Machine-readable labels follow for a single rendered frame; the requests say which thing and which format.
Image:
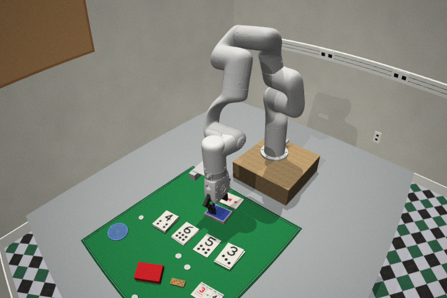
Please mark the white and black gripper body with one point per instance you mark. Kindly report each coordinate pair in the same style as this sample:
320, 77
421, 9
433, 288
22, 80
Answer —
217, 188

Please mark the red rectangular block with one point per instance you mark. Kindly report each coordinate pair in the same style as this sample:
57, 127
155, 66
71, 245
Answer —
147, 272

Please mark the blue round disc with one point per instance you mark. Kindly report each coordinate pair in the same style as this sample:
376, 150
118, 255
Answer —
118, 231

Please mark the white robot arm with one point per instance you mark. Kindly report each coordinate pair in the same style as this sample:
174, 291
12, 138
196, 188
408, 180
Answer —
285, 94

